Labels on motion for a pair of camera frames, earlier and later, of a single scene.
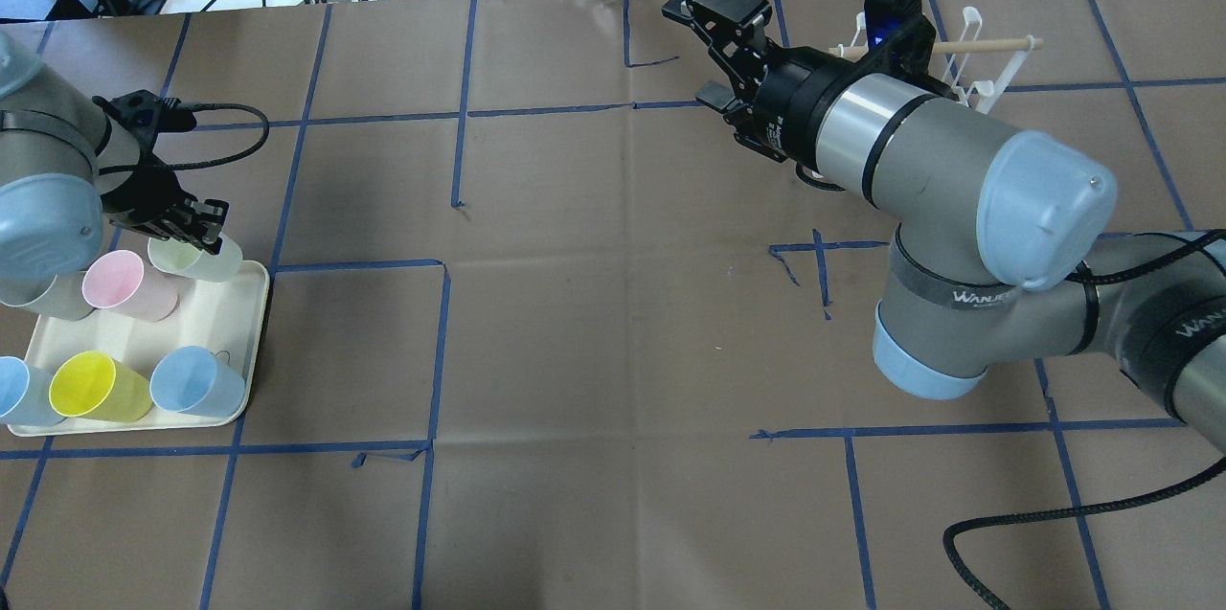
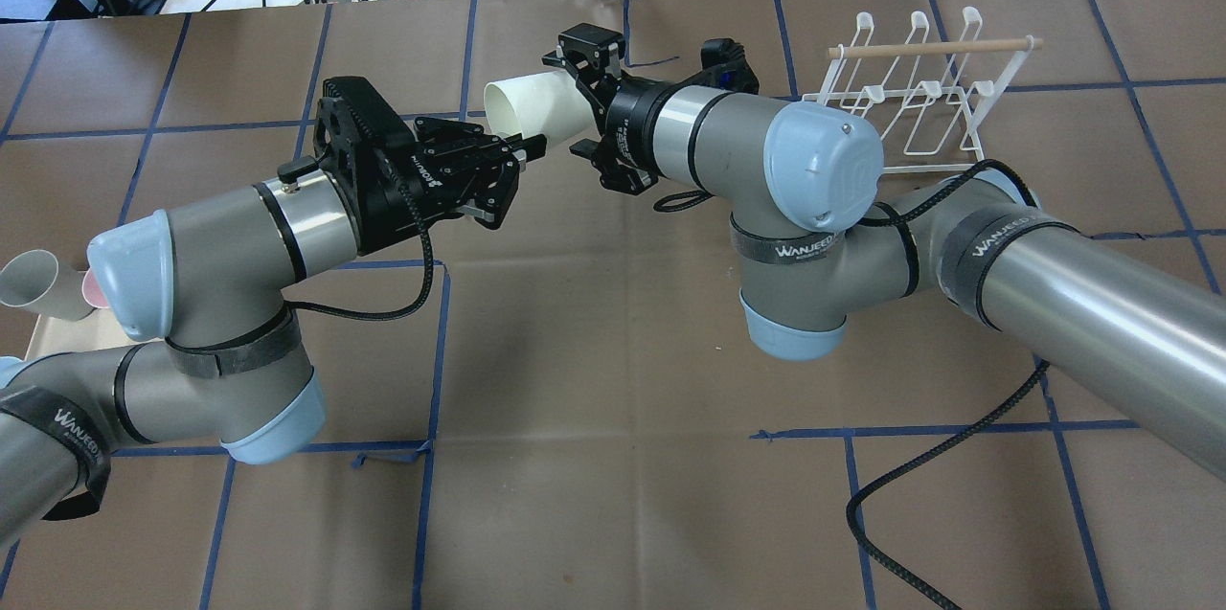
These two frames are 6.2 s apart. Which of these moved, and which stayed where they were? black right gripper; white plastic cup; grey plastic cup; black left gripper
Moved: black right gripper; black left gripper; white plastic cup
Stayed: grey plastic cup
